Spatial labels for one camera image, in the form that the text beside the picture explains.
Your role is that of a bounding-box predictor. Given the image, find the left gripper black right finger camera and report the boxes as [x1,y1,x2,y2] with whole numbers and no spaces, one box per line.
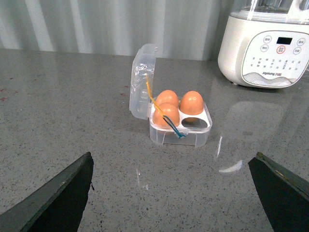
[248,152,309,232]

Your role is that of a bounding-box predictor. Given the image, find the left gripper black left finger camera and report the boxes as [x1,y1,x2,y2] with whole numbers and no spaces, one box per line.
[0,152,93,232]

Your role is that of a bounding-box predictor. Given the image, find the clear plastic egg box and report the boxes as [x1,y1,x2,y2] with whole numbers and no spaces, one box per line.
[129,43,212,147]

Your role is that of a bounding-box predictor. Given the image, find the brown egg back right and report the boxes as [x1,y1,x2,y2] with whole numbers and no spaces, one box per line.
[179,91,204,115]

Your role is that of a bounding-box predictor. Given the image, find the brown egg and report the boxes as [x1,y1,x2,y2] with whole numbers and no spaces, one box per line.
[156,89,179,108]
[153,102,180,127]
[179,91,204,115]

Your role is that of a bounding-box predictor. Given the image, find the brown egg front left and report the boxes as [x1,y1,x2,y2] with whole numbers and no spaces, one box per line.
[153,102,180,127]

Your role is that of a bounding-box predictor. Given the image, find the brown egg back left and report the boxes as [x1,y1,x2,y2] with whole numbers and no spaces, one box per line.
[156,89,179,108]

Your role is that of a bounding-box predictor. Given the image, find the blue rubber band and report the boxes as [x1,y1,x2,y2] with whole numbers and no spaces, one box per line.
[162,115,186,139]

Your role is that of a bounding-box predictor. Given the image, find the white Joyoung blender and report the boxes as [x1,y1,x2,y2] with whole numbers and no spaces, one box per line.
[218,0,309,88]

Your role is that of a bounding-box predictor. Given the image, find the yellow rubber band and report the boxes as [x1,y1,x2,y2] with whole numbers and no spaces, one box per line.
[145,74,165,118]

